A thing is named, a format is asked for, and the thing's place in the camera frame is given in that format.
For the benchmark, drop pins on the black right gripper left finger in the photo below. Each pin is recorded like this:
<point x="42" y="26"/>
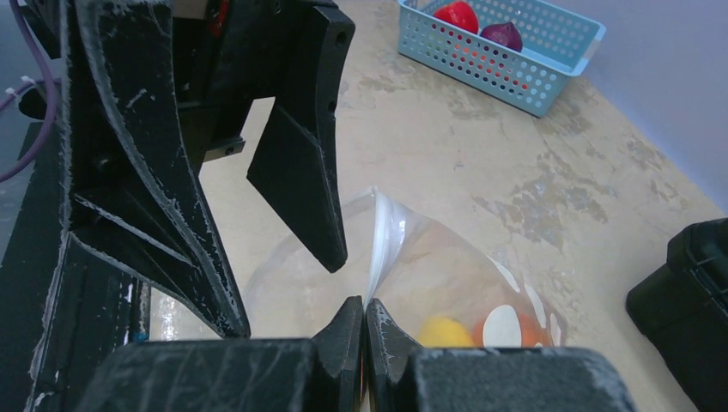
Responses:
<point x="322" y="373"/>

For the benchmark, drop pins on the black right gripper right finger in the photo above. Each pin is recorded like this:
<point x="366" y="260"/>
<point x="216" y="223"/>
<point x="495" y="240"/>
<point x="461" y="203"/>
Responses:
<point x="404" y="376"/>

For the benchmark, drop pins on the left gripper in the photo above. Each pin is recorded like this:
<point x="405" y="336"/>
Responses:
<point x="148" y="88"/>

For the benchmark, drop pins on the polka dot zip top bag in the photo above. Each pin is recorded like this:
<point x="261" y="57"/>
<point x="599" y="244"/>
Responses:
<point x="416" y="266"/>

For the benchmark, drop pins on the orange fake fruit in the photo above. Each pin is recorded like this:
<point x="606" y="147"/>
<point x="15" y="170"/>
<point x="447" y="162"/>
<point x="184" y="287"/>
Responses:
<point x="520" y="332"/>

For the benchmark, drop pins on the red fake apple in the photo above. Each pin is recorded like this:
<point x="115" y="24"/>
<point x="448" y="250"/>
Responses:
<point x="459" y="14"/>

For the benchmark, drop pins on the purple fake cabbage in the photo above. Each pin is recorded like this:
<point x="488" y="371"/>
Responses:
<point x="505" y="34"/>

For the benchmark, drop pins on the black plastic toolbox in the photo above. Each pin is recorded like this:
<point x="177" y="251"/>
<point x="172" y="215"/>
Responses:
<point x="681" y="308"/>

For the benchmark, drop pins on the light blue perforated basket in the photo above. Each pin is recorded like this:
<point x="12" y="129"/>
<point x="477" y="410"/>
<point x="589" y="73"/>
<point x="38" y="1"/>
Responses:
<point x="557" y="46"/>

